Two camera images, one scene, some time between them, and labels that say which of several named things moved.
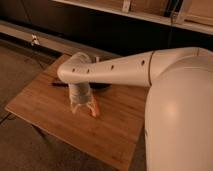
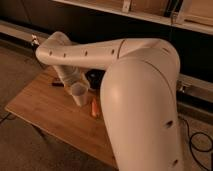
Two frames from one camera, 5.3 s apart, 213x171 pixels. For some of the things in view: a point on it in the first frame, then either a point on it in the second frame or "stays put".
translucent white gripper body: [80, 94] to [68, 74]
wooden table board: [110, 137] stays put
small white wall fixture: [34, 38] stays put
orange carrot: [96, 110] stays put
